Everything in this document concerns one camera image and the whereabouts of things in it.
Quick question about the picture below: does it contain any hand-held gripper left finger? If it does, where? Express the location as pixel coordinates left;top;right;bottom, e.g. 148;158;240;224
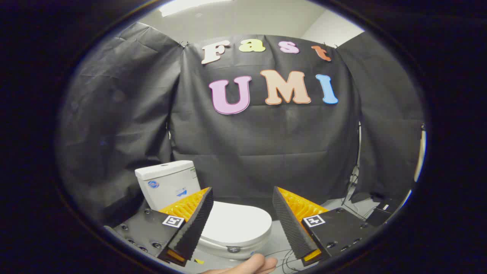
105;186;214;267

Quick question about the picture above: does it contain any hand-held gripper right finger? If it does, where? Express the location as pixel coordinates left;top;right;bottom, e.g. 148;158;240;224
272;186;377;267

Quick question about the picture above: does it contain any black backdrop cloth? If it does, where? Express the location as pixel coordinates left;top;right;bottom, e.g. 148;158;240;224
57;22;426;227

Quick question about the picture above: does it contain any black box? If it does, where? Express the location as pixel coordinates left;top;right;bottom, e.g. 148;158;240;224
365;197;401;227

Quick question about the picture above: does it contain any thin black floor cable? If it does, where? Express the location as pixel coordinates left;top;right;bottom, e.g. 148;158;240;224
264;249;305;274

